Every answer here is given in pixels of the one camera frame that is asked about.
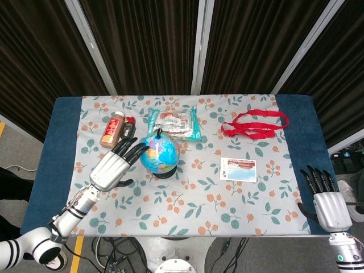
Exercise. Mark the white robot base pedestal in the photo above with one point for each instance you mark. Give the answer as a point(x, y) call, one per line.
point(176, 247)

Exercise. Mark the small dark bottle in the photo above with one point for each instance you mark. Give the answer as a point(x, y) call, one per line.
point(128, 132)

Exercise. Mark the black electronics with blue lights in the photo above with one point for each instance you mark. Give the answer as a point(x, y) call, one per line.
point(347, 160)

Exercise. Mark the blue globe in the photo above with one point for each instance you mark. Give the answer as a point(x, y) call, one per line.
point(159, 153)

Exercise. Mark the dark brown pleated curtain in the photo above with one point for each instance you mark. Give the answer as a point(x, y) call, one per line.
point(37, 62)
point(250, 42)
point(148, 45)
point(344, 85)

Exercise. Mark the white partition frame post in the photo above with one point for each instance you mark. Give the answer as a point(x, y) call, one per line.
point(94, 51)
point(202, 45)
point(304, 48)

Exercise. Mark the brown drink bottle red label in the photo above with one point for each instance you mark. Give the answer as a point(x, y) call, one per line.
point(112, 130)

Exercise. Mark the fruit and leaf print tablecloth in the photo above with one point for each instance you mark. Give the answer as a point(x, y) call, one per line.
point(182, 204)

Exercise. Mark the postcard with red building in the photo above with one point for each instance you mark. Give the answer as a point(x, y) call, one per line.
point(239, 170)

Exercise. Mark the white and black sneaker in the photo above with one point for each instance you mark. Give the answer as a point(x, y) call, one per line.
point(58, 263)

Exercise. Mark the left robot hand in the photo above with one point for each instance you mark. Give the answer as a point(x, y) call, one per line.
point(109, 169)

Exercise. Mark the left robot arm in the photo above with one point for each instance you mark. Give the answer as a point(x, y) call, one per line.
point(74, 213)

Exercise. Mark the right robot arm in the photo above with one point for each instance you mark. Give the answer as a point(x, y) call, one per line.
point(347, 253)

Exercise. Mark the teal and silver snack packet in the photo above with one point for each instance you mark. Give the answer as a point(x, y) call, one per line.
point(173, 122)

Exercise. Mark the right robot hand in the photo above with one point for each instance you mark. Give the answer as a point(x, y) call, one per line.
point(332, 211)

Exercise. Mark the person's black trouser legs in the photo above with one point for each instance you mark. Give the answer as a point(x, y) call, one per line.
point(14, 185)

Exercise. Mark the blue table pad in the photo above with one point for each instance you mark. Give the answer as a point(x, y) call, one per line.
point(51, 159)

